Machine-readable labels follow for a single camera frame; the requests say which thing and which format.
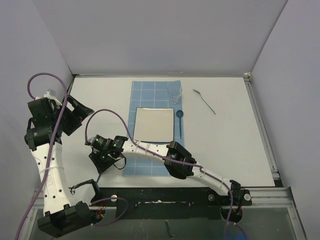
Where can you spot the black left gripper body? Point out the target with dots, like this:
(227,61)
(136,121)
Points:
(68,122)

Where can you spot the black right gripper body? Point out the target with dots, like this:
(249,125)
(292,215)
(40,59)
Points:
(106,151)

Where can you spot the square white plate black rim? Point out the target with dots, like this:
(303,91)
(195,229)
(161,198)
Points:
(154,125)

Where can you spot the dark blue plastic spoon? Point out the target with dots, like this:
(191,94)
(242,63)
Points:
(179,115)

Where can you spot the clear wine glass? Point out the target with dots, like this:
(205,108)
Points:
(174,93)

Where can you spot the silver metal fork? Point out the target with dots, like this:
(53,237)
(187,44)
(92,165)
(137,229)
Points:
(198,92)

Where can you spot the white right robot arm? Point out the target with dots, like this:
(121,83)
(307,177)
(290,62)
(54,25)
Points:
(177,160)

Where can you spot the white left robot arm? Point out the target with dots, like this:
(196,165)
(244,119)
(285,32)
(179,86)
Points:
(63,212)

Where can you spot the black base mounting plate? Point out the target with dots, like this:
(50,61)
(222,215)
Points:
(173,203)

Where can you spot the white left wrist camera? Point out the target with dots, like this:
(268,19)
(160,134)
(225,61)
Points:
(51,95)

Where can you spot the aluminium frame rail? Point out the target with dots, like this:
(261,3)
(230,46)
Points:
(277,197)

